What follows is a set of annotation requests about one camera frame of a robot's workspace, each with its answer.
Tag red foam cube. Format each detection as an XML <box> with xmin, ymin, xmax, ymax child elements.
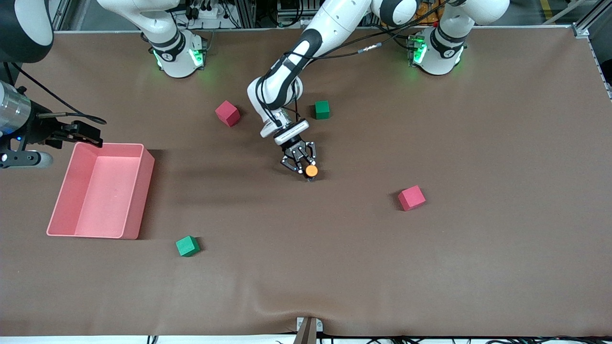
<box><xmin>397</xmin><ymin>185</ymin><xmax>426</xmax><ymax>212</ymax></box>
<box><xmin>214</xmin><ymin>100</ymin><xmax>241</xmax><ymax>128</ymax></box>

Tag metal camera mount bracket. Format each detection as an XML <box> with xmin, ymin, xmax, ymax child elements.
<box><xmin>295</xmin><ymin>316</ymin><xmax>324</xmax><ymax>344</ymax></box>

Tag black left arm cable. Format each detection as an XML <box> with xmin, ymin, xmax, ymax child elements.
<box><xmin>255</xmin><ymin>0</ymin><xmax>452</xmax><ymax>129</ymax></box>

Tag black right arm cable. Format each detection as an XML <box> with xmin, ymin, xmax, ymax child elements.
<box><xmin>5</xmin><ymin>61</ymin><xmax>108</xmax><ymax>126</ymax></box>

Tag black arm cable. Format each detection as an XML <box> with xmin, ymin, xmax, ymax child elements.
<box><xmin>255</xmin><ymin>0</ymin><xmax>452</xmax><ymax>129</ymax></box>
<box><xmin>5</xmin><ymin>61</ymin><xmax>108</xmax><ymax>126</ymax></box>

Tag white power strip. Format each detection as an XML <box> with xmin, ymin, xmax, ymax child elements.
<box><xmin>184</xmin><ymin>1</ymin><xmax>231</xmax><ymax>22</ymax></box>

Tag brown table cloth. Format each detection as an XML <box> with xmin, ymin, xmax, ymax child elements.
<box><xmin>0</xmin><ymin>26</ymin><xmax>612</xmax><ymax>338</ymax></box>

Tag pink plastic bin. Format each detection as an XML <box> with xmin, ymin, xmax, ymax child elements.
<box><xmin>46</xmin><ymin>142</ymin><xmax>156</xmax><ymax>240</ymax></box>

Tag aluminium frame profile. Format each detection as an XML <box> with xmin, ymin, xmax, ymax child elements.
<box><xmin>50</xmin><ymin>0</ymin><xmax>70</xmax><ymax>33</ymax></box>
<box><xmin>571</xmin><ymin>0</ymin><xmax>612</xmax><ymax>40</ymax></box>

